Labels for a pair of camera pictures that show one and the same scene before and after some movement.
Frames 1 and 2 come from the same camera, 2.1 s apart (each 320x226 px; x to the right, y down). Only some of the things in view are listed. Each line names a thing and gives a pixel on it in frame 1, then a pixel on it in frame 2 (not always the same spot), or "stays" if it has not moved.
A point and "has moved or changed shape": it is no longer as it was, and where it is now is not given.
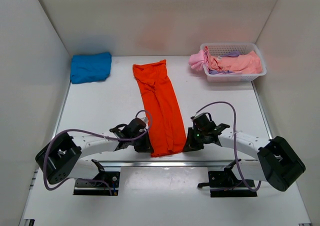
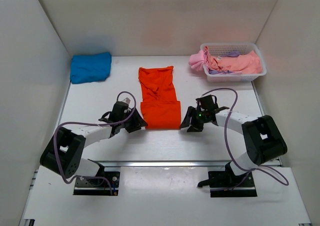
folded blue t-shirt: (91, 67) stays
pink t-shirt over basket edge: (198, 60) stays
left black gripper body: (141, 144) → (128, 113)
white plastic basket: (220, 49) stays
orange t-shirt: (163, 107) has moved or changed shape
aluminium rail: (174, 164) stays
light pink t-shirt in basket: (248, 63) stays
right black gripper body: (196, 138) → (200, 115)
